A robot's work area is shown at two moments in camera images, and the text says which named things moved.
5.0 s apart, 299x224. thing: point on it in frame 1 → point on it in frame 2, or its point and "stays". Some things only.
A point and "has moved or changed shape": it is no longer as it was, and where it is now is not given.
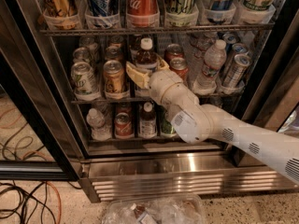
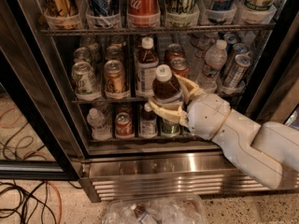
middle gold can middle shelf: x=113 y=53 stays
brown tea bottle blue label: x=147 y=59 has moved or changed shape
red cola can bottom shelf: x=123 y=124 stays
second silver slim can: x=237 y=49 stays
